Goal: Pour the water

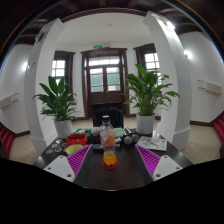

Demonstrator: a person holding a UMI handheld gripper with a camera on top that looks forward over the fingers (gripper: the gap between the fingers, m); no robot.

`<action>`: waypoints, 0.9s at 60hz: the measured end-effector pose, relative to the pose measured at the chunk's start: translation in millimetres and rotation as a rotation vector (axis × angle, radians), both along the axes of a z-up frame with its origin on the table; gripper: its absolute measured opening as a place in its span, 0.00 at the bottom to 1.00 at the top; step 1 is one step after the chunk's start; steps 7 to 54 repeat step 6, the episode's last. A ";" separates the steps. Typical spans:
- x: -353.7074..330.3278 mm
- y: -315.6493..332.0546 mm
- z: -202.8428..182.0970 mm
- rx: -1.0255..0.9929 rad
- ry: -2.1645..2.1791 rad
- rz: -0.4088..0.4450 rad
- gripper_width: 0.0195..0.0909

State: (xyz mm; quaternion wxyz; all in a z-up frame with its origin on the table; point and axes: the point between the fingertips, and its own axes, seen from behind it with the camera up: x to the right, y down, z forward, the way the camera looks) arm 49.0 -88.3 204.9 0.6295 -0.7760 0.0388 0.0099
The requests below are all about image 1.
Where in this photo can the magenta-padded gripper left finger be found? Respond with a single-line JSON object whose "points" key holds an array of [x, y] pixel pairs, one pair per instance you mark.
{"points": [[60, 168]]}

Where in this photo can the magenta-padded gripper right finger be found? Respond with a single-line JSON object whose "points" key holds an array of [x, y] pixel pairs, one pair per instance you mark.
{"points": [[166, 167]]}

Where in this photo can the clear bottle with orange label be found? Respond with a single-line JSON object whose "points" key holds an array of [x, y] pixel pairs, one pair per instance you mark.
{"points": [[107, 140]]}

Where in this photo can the round printed sticker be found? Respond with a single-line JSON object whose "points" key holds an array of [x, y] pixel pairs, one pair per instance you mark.
{"points": [[54, 145], [58, 149], [59, 141], [65, 144], [49, 151]]}

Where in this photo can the pale yellow cup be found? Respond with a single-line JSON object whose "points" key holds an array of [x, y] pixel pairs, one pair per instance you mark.
{"points": [[74, 148]]}

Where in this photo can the printed magazine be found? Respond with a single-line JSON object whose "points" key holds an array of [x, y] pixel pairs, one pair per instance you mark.
{"points": [[151, 143]]}

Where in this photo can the red box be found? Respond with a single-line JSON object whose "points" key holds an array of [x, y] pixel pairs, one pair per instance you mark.
{"points": [[77, 139]]}

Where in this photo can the black handheld device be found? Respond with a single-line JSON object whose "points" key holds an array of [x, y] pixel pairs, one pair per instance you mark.
{"points": [[97, 148]]}

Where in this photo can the green box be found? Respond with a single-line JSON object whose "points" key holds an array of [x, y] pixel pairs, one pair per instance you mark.
{"points": [[82, 131]]}

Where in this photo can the green packet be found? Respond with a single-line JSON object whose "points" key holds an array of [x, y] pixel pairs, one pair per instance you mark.
{"points": [[119, 132]]}

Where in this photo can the potted plant in tall white pot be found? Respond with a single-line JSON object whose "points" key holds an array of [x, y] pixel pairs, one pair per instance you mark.
{"points": [[58, 100]]}

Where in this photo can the black chair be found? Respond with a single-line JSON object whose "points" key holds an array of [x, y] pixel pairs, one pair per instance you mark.
{"points": [[106, 111]]}

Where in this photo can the large potted plant in white pot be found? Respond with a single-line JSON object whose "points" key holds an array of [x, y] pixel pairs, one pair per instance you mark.
{"points": [[146, 90]]}

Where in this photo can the dark wooden double door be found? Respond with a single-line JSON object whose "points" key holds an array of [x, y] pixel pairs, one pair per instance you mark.
{"points": [[105, 80]]}

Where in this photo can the dark-framed window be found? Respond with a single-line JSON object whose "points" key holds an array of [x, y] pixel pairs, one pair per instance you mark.
{"points": [[60, 68], [150, 60]]}

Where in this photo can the green exit sign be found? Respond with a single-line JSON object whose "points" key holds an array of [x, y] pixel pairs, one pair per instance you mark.
{"points": [[97, 46]]}

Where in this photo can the white wall-mounted unit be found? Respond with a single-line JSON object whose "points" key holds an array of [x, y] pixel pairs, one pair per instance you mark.
{"points": [[210, 87], [8, 100]]}

